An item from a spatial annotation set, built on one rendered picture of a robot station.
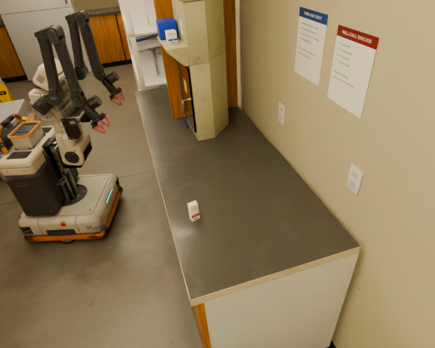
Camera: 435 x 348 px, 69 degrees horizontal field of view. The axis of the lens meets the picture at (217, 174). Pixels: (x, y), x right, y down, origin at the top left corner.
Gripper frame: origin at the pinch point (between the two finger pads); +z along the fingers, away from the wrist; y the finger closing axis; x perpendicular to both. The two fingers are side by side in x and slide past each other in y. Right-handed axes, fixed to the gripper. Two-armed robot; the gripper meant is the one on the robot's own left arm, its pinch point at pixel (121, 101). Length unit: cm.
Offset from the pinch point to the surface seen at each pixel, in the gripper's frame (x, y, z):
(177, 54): -71, -57, -18
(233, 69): -86, -9, 19
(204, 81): -74, -53, 2
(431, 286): -127, -168, 60
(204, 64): -79, -53, -5
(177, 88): -49, -21, 7
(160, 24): -67, -40, -33
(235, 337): -50, -159, 73
